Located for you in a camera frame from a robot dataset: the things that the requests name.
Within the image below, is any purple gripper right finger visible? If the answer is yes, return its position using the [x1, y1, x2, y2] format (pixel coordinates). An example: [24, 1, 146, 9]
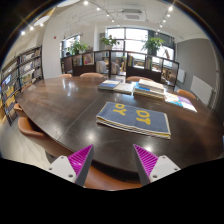
[134, 144, 180, 186]

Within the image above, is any ceiling air conditioner vent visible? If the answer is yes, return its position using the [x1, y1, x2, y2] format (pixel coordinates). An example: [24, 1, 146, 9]
[121, 9, 144, 21]

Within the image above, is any potted plant middle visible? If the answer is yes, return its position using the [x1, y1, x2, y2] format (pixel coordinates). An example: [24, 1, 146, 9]
[101, 35, 120, 50]

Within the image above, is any tall bookshelf on left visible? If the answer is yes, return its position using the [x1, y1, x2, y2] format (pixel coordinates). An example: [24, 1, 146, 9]
[0, 46, 43, 125]

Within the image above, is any pale book on table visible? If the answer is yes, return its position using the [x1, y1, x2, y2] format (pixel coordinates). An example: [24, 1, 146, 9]
[114, 83, 134, 95]

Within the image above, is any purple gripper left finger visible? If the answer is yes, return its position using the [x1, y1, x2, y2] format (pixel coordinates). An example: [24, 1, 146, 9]
[48, 145, 94, 186]

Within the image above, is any blue book on table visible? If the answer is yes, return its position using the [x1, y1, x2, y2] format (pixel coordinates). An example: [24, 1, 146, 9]
[98, 80, 119, 90]

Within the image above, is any white wall radiator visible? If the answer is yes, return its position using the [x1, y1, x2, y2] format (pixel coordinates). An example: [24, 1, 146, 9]
[190, 76, 213, 105]

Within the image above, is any potted plant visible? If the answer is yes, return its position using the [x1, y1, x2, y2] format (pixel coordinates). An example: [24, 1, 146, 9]
[101, 35, 120, 50]
[68, 40, 88, 55]
[142, 37, 165, 55]

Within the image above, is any orange chair under table front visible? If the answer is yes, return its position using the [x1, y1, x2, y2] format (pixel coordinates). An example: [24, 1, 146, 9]
[84, 167, 141, 191]

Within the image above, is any potted plant left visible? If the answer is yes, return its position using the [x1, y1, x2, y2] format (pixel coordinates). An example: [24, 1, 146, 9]
[68, 40, 88, 55]

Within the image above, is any orange chair near left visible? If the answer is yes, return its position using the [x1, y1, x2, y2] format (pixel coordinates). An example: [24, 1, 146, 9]
[17, 116, 73, 158]

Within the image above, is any colourful magazine on table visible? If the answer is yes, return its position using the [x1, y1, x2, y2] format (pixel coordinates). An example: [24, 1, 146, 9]
[164, 93, 197, 112]

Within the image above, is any orange chair far side right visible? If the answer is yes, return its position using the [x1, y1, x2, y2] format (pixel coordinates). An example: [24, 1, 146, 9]
[126, 76, 153, 82]

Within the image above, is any orange chair far side left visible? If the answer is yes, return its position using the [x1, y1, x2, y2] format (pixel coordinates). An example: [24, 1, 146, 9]
[59, 74, 73, 78]

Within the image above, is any orange chair far side middle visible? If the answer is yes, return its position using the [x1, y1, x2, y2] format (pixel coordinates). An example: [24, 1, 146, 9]
[80, 72, 103, 78]

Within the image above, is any potted plant right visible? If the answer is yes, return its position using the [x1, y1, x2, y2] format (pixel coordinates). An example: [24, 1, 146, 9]
[142, 37, 165, 55]

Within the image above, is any low dark display shelf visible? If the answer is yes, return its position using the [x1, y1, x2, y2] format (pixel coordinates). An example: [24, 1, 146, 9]
[61, 50, 179, 87]

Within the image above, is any stack of books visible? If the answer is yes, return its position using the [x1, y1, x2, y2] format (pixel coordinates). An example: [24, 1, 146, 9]
[134, 79, 164, 99]

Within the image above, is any folded grey yellow towel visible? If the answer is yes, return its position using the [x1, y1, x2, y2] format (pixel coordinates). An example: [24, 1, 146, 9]
[96, 102, 171, 139]

